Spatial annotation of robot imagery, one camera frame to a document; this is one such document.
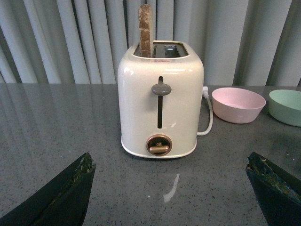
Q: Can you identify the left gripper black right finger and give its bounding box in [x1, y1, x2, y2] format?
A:
[246, 152, 301, 226]

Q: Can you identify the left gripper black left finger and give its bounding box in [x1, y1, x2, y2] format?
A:
[0, 153, 96, 226]

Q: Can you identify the green bowl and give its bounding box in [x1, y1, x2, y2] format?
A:
[269, 89, 301, 127]

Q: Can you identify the pink bowl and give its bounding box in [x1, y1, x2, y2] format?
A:
[212, 87, 266, 124]

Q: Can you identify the cream toaster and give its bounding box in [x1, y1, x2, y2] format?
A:
[118, 40, 204, 159]

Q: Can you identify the white pleated curtain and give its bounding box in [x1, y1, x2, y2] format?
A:
[0, 0, 301, 86]

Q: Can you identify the brown toast slice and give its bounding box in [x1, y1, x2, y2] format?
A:
[138, 4, 154, 58]

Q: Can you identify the white power cable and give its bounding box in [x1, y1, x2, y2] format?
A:
[197, 86, 214, 137]

